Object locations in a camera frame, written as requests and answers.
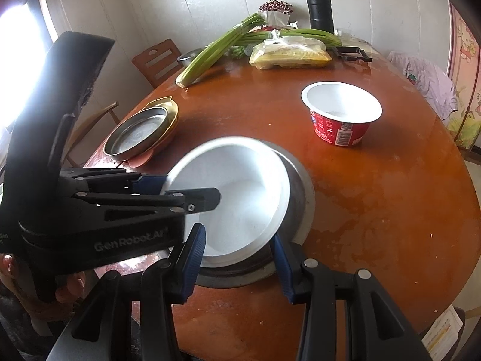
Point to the round metal pan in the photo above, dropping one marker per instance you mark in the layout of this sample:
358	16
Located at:
139	131

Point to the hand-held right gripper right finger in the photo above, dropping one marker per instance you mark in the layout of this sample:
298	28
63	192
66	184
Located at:
283	270

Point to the window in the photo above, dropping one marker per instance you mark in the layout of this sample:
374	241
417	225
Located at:
22	64

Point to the person's left hand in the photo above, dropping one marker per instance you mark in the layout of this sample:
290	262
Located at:
69	289

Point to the thick celery bunch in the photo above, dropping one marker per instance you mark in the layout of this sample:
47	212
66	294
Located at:
203	60

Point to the red white instant noodle bowl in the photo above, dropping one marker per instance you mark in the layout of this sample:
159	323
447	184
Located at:
338	101

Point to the yellow shell-shaped plate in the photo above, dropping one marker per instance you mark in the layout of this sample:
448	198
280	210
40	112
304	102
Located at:
173	118

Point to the dark red flower bouquet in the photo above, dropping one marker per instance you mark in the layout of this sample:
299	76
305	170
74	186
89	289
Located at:
276	6

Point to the cartoon printed panel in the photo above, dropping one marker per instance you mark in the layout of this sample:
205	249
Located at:
469	64

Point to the printed paper sheets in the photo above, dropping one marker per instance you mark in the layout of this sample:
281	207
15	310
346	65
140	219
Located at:
443	331

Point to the bag of yellow noodles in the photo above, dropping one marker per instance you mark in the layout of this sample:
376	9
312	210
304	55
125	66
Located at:
289	58

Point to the black peeler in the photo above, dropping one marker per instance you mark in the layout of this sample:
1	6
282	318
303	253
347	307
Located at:
351	50

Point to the curved-back wooden chair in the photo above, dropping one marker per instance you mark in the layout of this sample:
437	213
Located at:
105	111

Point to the brown ladder-back wooden chair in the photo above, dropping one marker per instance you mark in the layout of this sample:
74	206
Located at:
154	60

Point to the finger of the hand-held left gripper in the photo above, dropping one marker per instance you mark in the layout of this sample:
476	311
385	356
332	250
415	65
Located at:
150	184
203	198

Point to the wide metal pan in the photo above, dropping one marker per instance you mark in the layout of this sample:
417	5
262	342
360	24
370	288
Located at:
300	203

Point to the black thermos bottle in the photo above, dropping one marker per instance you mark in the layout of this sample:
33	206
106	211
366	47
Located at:
320	15

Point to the small steel bowl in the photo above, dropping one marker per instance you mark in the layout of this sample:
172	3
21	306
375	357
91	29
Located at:
188	57

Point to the orange plate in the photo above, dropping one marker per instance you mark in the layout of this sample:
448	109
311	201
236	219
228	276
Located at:
141	160

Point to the pink cloth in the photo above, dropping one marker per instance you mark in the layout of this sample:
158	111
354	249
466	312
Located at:
424	79

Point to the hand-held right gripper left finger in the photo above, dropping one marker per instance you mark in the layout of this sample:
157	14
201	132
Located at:
193	267

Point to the thin celery bunch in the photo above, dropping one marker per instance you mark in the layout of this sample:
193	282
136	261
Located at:
300	34

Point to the white paper bowl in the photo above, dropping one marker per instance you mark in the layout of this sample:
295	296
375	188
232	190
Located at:
240	188

